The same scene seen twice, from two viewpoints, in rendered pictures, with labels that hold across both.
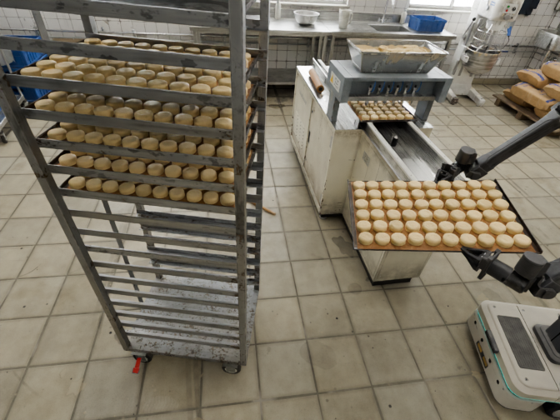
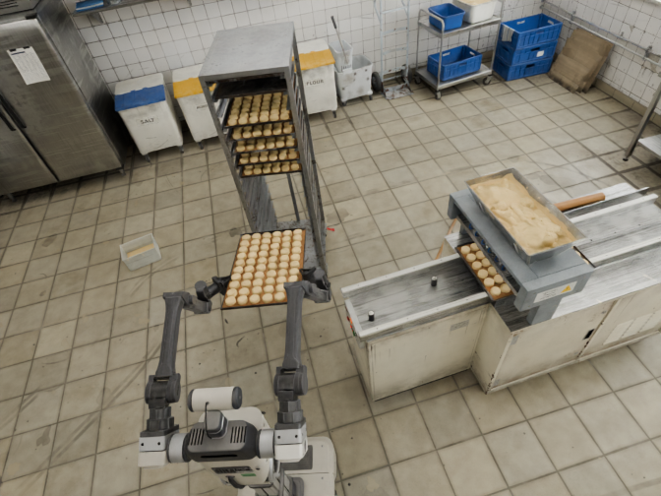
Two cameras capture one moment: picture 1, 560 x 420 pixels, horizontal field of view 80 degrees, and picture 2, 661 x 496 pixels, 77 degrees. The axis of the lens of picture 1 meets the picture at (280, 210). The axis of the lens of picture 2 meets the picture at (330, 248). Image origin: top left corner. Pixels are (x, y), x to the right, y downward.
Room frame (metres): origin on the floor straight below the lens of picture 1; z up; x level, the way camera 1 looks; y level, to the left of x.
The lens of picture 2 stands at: (1.41, -2.05, 2.71)
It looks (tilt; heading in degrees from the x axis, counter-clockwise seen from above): 47 degrees down; 93
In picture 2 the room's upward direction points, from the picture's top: 9 degrees counter-clockwise
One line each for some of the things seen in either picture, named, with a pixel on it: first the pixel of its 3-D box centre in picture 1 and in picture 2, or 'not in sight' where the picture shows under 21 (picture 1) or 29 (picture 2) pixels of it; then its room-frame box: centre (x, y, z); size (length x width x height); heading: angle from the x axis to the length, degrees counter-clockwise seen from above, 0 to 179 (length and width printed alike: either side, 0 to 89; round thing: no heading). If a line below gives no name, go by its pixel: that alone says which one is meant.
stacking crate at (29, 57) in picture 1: (16, 51); (528, 31); (4.04, 3.27, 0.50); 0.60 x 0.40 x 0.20; 13
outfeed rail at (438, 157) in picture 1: (390, 106); (536, 279); (2.40, -0.75, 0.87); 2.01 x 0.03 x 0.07; 13
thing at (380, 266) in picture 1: (390, 205); (413, 334); (1.77, -0.74, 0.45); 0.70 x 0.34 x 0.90; 13
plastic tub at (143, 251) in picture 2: not in sight; (141, 252); (-0.46, 0.64, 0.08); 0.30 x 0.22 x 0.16; 22
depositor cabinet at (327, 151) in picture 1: (345, 137); (554, 290); (2.73, -0.53, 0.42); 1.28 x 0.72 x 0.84; 13
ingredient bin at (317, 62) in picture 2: not in sight; (311, 83); (1.26, 2.92, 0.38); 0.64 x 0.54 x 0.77; 98
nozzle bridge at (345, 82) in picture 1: (382, 94); (507, 250); (2.26, -0.63, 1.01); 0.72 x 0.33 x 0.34; 103
